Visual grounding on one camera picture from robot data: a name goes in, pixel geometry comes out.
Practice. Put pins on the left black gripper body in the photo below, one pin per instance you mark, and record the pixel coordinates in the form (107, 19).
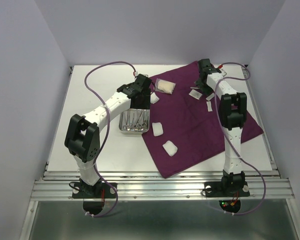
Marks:
(145, 102)

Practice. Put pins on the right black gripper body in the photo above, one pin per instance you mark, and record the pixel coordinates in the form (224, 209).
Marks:
(205, 88)

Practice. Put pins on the white gauze pad top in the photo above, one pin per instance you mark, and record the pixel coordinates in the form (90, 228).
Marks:
(154, 98)

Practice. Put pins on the white gauze pad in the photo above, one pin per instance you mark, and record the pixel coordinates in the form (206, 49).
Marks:
(154, 98)
(157, 129)
(170, 148)

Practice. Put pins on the small clear bagged packet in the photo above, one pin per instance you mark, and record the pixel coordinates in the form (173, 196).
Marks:
(195, 94)

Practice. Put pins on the stainless steel tray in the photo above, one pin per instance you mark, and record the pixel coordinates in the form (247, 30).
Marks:
(144, 130)

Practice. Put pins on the steel scissors pair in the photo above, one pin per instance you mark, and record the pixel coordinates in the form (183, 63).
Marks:
(142, 121)
(145, 118)

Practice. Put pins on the small white paper strip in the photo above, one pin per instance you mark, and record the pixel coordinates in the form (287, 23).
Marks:
(209, 106)
(210, 97)

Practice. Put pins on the steel hemostat long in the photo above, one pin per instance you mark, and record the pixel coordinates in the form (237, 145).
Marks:
(133, 122)

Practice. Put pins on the steel hemostat bottom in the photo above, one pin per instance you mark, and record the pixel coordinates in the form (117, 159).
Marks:
(139, 122)

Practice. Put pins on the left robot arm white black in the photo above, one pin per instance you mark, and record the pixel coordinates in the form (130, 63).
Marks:
(83, 135)

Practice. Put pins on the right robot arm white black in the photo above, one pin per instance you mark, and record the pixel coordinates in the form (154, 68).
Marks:
(231, 107)

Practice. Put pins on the purple surgical cloth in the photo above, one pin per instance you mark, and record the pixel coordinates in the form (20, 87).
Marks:
(187, 123)

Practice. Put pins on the bagged beige bandage roll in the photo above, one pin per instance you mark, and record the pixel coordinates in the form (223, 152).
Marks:
(164, 86)

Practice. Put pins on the white gauze pad middle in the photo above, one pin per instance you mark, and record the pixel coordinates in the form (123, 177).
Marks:
(157, 129)

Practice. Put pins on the white gauze pad bottom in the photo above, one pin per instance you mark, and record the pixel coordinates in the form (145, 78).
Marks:
(170, 148)

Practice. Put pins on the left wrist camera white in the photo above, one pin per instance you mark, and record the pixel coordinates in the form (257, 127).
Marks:
(144, 75)

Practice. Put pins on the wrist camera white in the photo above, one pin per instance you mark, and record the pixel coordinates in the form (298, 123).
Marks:
(223, 72)
(144, 75)

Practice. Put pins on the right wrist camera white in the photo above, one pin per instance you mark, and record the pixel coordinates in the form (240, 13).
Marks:
(223, 72)

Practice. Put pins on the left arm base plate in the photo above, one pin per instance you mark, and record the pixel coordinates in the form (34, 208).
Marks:
(99, 191)

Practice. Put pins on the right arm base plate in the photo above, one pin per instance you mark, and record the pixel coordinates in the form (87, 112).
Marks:
(215, 189)

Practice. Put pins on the aluminium front rail frame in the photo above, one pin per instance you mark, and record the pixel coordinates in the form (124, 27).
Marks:
(150, 186)

